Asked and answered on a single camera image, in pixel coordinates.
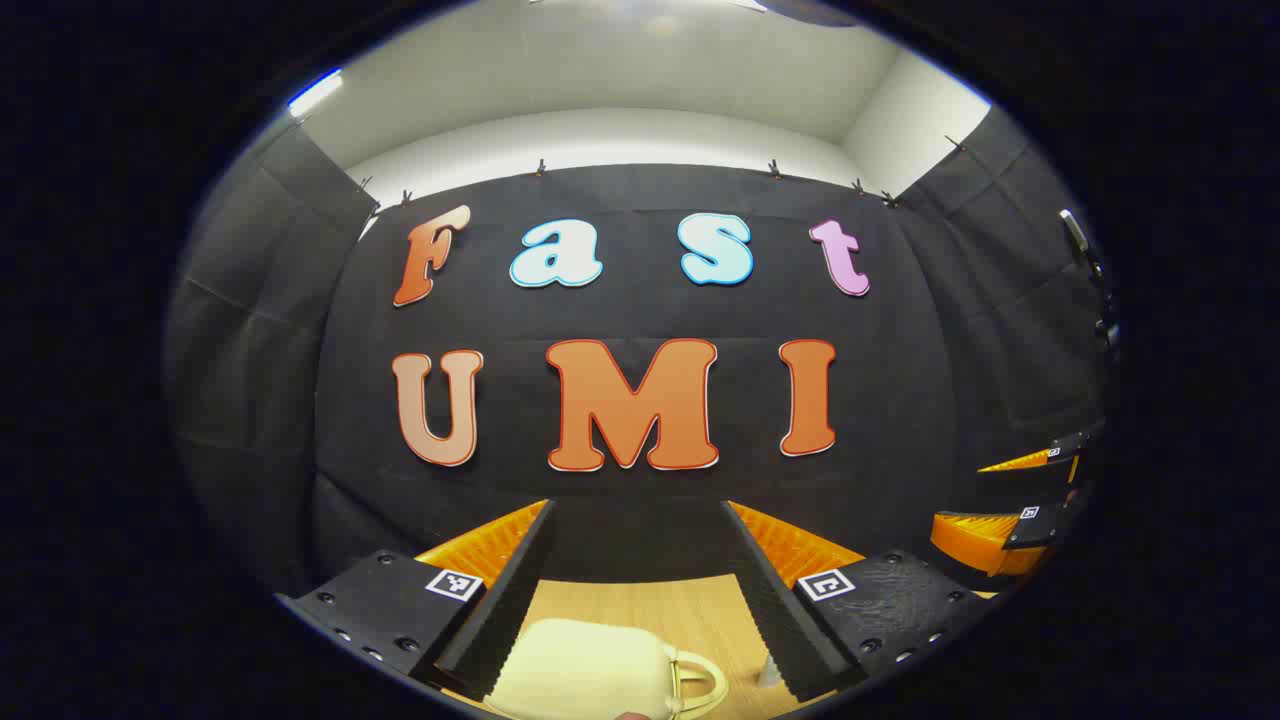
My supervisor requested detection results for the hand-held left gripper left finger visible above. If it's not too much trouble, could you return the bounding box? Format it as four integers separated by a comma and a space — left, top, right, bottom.
275, 498, 559, 701

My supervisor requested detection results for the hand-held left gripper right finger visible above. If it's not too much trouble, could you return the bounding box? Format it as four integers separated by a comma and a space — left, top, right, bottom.
720, 498, 1001, 703

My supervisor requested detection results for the pale yellow suitcase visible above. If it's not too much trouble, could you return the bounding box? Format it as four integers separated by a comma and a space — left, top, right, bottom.
485, 617, 729, 720

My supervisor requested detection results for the dark metal fixture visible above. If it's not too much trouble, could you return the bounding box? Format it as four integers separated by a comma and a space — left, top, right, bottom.
1058, 208, 1121, 351

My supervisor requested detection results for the row of black cloth clips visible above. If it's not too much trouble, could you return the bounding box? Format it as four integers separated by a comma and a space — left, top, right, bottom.
355, 135, 969, 211

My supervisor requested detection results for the ceiling light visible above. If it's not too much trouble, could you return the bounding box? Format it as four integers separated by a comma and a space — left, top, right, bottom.
288, 68, 344, 116

